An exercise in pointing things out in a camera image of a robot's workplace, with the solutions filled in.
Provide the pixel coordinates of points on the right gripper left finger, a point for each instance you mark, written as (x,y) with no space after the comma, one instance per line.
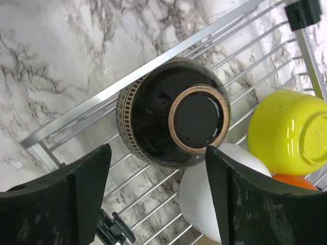
(61,207)

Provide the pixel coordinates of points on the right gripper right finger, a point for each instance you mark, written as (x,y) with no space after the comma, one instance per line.
(252,208)

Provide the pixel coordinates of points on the plain white bowl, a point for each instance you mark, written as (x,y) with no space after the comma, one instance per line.
(195,198)

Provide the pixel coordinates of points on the orange white bowl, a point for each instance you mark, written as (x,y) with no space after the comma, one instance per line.
(298,181)

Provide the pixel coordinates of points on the yellow white bowl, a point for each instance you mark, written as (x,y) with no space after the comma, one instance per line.
(287,132)

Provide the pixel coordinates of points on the black patterned bowl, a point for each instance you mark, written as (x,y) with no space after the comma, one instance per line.
(169,117)

